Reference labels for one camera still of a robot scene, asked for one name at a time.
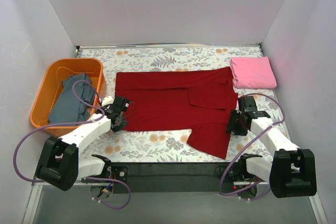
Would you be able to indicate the folded pink t shirt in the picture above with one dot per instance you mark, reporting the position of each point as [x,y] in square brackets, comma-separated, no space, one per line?
[252,73]

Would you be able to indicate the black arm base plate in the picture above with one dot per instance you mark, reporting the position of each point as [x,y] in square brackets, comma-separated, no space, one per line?
[162,177]

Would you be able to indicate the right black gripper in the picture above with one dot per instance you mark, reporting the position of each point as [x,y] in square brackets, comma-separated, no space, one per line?
[234,126]

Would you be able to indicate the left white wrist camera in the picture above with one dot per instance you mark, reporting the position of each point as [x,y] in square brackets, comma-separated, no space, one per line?
[105,101]

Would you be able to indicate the grey blue t shirt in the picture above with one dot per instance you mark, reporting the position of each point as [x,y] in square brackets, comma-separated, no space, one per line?
[67,107]

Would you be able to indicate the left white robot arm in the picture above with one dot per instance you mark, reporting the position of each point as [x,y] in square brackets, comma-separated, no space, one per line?
[60,163]

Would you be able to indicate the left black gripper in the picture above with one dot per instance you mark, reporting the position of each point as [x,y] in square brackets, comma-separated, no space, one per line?
[122,123]

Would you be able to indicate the red t shirt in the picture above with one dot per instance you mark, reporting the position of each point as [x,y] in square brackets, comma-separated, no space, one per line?
[196,100]

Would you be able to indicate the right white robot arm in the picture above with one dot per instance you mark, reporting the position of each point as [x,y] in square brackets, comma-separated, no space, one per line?
[292,171]

